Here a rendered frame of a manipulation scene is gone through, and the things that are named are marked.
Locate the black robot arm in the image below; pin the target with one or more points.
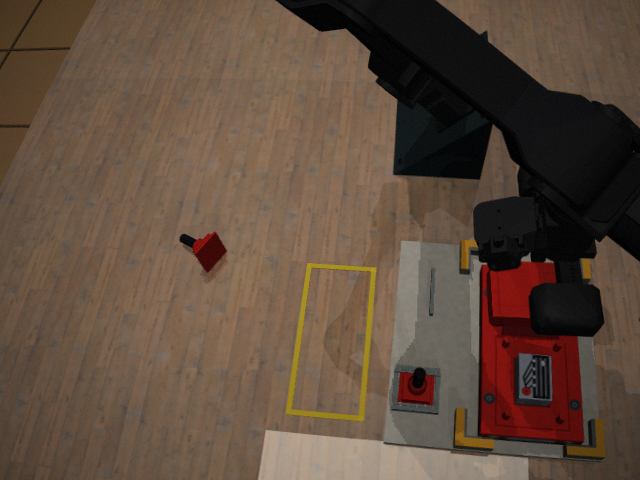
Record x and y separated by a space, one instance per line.
579 153

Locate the red car hood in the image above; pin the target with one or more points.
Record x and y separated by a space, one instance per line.
508 291

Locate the yellow rectangular outline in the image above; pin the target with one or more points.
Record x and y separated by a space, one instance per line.
360 416

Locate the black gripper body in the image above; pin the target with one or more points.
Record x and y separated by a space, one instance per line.
563 308

